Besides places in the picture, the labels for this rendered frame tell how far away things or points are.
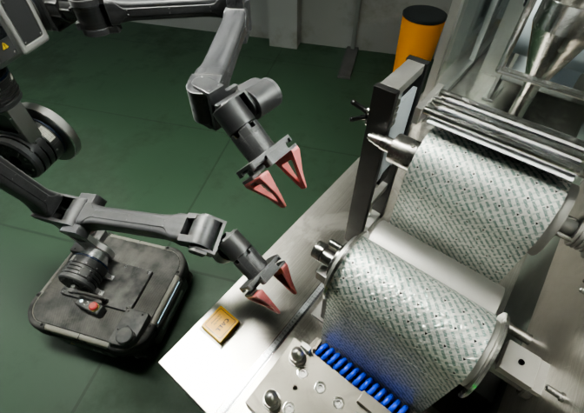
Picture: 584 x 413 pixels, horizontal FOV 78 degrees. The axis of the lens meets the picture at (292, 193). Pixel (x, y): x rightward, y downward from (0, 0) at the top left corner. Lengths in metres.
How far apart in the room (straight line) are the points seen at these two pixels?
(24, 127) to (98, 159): 1.85
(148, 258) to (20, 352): 0.75
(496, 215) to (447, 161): 0.12
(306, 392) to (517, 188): 0.55
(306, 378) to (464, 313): 0.36
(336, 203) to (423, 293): 0.67
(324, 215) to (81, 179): 2.09
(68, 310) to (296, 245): 1.24
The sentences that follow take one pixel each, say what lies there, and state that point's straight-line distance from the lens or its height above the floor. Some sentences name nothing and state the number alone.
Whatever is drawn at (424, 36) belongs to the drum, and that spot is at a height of 0.45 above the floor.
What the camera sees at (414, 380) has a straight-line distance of 0.73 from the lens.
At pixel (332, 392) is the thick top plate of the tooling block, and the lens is 0.83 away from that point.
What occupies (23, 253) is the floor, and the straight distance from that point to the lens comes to 2.69.
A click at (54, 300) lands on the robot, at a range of 2.08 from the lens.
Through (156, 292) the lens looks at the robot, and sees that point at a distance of 1.89.
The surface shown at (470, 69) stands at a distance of 1.48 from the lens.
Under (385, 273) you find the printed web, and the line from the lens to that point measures 0.61.
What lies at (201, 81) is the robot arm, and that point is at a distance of 0.68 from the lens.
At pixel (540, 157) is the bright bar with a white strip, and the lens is 0.68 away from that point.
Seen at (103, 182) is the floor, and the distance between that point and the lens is 2.84.
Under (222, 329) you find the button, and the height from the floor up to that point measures 0.92.
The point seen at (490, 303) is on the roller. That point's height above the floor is 1.23.
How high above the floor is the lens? 1.83
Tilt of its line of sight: 49 degrees down
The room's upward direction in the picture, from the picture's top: straight up
